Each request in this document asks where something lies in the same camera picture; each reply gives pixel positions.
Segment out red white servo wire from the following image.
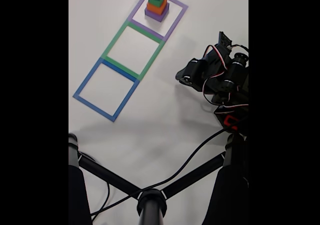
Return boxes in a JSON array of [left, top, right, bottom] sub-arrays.
[[202, 44, 232, 107], [214, 103, 249, 114]]

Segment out large purple cube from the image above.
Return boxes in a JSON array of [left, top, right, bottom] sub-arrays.
[[144, 2, 170, 23]]

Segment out green square frame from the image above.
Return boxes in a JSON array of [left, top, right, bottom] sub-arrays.
[[101, 19, 166, 82]]

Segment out thick black camera cable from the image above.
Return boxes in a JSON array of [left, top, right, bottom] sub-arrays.
[[90, 127, 227, 217]]

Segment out purple square frame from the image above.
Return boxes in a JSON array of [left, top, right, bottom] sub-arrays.
[[127, 0, 189, 41]]

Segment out orange cube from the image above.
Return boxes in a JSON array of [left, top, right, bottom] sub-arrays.
[[146, 0, 168, 14]]

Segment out blue square frame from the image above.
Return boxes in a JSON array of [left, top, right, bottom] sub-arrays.
[[72, 57, 141, 123]]

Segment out black tripod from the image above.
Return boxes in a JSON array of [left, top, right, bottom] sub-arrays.
[[68, 132, 249, 225]]

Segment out thin black cable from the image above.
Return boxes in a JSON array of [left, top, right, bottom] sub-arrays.
[[90, 181, 111, 222]]

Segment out red table clamp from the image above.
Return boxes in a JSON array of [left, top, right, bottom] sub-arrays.
[[223, 114, 241, 131]]

